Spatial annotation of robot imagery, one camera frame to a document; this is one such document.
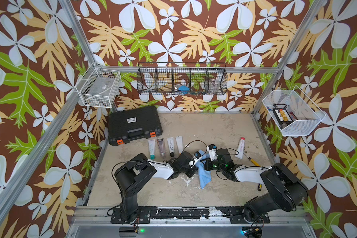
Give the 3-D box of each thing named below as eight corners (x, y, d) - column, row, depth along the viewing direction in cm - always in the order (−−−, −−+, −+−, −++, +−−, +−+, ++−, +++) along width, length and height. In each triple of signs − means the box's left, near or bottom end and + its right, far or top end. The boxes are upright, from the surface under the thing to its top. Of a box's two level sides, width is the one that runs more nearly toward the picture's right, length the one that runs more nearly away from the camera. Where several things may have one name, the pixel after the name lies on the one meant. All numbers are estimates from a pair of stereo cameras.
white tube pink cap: (235, 157, 98) (236, 155, 95) (238, 138, 107) (240, 136, 105) (241, 159, 97) (242, 157, 94) (244, 139, 106) (245, 137, 104)
